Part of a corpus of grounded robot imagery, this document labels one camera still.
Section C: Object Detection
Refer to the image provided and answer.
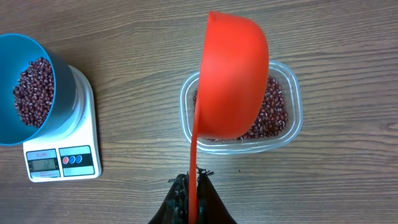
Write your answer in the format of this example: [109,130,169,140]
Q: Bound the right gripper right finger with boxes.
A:
[197,167,236,224]

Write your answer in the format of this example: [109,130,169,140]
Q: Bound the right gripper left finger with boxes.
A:
[149,174,188,224]

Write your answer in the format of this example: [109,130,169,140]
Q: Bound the red scoop blue handle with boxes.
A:
[188,11,269,223]

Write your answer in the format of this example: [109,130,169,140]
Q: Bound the white digital kitchen scale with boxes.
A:
[23,66,101,182]

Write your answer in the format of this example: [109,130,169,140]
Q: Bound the blue bowl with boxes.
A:
[1,34,76,146]

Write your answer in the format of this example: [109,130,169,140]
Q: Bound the red beans in bowl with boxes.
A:
[12,57,55,128]

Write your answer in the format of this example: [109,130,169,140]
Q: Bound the clear plastic container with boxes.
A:
[179,60,303,154]

